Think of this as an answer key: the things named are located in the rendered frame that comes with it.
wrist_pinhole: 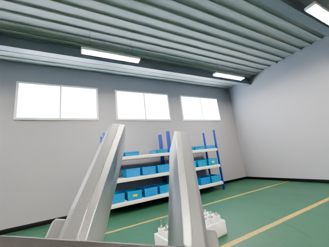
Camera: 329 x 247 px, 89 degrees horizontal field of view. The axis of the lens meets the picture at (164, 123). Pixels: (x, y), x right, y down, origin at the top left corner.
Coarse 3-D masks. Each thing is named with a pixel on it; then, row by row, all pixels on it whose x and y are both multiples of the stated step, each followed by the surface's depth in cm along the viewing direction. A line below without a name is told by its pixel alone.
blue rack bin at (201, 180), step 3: (198, 177) 560; (201, 177) 558; (204, 177) 514; (207, 177) 517; (198, 180) 515; (201, 180) 507; (204, 180) 511; (207, 180) 516; (198, 183) 516; (201, 183) 505; (204, 183) 509; (207, 183) 514; (210, 183) 519
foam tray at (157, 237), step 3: (156, 234) 221; (156, 237) 220; (159, 237) 214; (162, 237) 211; (156, 240) 220; (159, 240) 214; (162, 240) 208; (165, 240) 202; (156, 243) 219; (159, 243) 214; (162, 243) 208; (165, 243) 202
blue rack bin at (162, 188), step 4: (156, 184) 494; (160, 184) 500; (164, 184) 496; (168, 184) 460; (160, 188) 447; (164, 188) 453; (168, 188) 458; (160, 192) 445; (164, 192) 451; (168, 192) 456
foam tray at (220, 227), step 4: (224, 220) 243; (212, 224) 232; (216, 224) 234; (220, 224) 238; (224, 224) 241; (208, 228) 226; (212, 228) 230; (216, 228) 233; (220, 228) 236; (224, 228) 239; (216, 232) 231; (220, 232) 235; (224, 232) 238; (220, 236) 233
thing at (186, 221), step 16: (176, 144) 9; (176, 160) 8; (192, 160) 8; (176, 176) 8; (192, 176) 7; (176, 192) 7; (192, 192) 7; (176, 208) 7; (192, 208) 6; (176, 224) 7; (192, 224) 6; (176, 240) 6; (192, 240) 5; (208, 240) 6
